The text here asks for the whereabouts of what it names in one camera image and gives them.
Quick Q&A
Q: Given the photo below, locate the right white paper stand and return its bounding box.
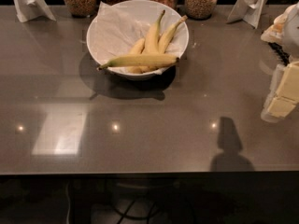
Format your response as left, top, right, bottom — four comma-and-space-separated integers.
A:
227, 0, 268, 29

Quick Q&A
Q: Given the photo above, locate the right glass grain jar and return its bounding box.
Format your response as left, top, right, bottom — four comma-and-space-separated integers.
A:
184, 0, 218, 20

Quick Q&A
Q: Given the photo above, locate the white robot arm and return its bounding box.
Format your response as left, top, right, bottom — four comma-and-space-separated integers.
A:
261, 3, 299, 123

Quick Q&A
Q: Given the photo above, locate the small left yellow banana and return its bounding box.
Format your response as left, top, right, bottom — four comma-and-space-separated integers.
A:
126, 38, 145, 74

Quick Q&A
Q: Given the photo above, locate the left white paper stand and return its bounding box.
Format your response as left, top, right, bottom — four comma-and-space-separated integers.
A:
13, 0, 55, 22

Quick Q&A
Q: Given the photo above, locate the white ceramic bowl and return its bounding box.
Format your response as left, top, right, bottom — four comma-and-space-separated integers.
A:
86, 0, 190, 81

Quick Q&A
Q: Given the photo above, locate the white paper stand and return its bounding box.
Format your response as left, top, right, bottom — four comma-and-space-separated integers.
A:
13, 0, 55, 22
227, 0, 268, 29

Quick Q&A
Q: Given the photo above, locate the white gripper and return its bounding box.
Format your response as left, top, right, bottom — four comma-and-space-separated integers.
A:
261, 58, 299, 123

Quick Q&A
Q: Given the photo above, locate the black cable under table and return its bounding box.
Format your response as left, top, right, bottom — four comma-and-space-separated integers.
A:
107, 184, 197, 224

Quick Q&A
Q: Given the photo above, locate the horizontal yellow banana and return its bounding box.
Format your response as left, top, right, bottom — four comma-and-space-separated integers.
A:
97, 53, 179, 70

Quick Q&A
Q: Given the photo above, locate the middle upright yellow banana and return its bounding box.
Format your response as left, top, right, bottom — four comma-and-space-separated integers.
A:
140, 10, 165, 73

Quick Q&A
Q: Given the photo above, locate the white paper bowl liner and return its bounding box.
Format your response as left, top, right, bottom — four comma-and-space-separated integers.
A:
87, 0, 189, 80

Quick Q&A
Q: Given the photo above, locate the upright yellow banana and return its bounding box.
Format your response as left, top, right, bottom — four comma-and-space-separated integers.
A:
140, 10, 165, 73
158, 15, 188, 53

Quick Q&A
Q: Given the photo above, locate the right upright yellow banana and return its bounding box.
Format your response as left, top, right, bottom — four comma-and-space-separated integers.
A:
158, 15, 188, 53

